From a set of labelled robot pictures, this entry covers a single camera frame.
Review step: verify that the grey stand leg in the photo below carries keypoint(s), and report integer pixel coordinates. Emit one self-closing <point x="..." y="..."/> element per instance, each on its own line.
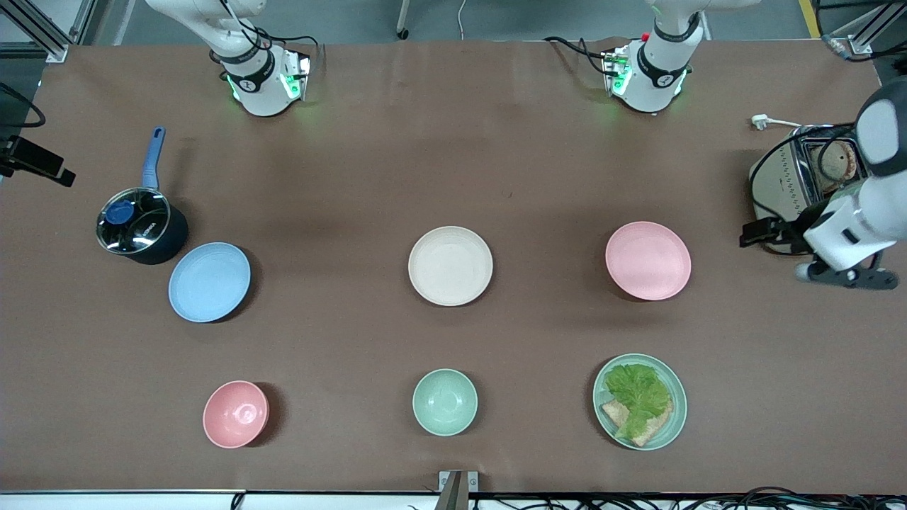
<point x="404" y="18"/>

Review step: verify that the black side camera mount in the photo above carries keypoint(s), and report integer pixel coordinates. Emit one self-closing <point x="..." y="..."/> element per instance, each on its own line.
<point x="35" y="161"/>

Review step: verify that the grey metal bracket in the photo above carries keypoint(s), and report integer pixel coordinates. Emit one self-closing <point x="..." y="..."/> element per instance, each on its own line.
<point x="457" y="489"/>

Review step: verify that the pink shallow bowl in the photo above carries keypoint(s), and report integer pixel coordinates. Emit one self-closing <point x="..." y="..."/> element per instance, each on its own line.
<point x="648" y="261"/>

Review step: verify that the pink deep bowl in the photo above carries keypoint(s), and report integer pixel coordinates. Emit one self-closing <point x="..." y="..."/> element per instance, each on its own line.
<point x="235" y="414"/>

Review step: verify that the green plate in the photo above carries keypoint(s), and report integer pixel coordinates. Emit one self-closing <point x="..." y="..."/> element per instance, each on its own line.
<point x="677" y="418"/>

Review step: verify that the aluminium frame profile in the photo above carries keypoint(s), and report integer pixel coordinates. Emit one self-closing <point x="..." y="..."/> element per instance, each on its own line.
<point x="42" y="35"/>
<point x="861" y="44"/>

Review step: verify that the green lettuce leaf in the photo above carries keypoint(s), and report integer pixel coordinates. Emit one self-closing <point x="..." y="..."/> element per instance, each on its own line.
<point x="638" y="393"/>

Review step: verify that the beige chrome toaster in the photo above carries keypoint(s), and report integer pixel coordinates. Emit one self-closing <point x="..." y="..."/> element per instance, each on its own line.
<point x="779" y="184"/>

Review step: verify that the blue shallow bowl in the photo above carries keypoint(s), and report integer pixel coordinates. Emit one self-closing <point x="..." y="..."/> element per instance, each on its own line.
<point x="209" y="283"/>

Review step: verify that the green deep bowl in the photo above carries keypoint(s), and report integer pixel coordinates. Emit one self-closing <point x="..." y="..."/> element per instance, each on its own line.
<point x="445" y="402"/>

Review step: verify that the glass lid with blue knob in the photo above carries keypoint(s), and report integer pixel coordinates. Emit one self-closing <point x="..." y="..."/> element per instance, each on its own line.
<point x="138" y="227"/>

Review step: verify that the square bread slice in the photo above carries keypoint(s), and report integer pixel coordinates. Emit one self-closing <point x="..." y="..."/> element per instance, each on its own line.
<point x="611" y="412"/>

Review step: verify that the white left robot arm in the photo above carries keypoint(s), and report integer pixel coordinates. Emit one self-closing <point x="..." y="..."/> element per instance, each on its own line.
<point x="659" y="78"/>

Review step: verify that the round bread slice in toaster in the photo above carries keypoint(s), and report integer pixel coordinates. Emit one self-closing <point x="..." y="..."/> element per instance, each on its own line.
<point x="842" y="161"/>

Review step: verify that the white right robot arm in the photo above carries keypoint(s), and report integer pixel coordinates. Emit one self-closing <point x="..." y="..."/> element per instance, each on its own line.
<point x="262" y="92"/>

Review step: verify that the beige shallow bowl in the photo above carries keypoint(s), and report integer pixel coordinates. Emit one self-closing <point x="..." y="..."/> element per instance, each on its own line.
<point x="450" y="265"/>

